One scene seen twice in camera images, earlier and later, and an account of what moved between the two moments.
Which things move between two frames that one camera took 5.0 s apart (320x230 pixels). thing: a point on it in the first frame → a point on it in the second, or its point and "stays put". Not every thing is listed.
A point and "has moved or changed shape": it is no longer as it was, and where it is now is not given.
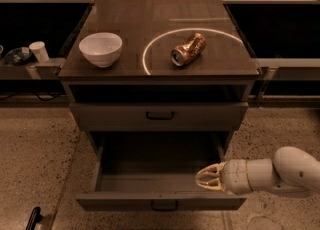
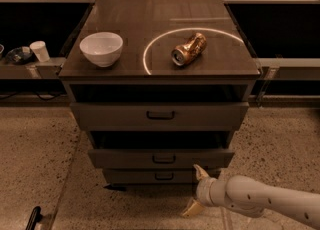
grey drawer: (156, 171) has moved or changed shape
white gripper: (234, 176) → (202, 190)
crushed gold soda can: (188, 50) stays put
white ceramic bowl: (101, 48) stays put
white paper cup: (40, 50) stays put
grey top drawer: (159, 116) stays put
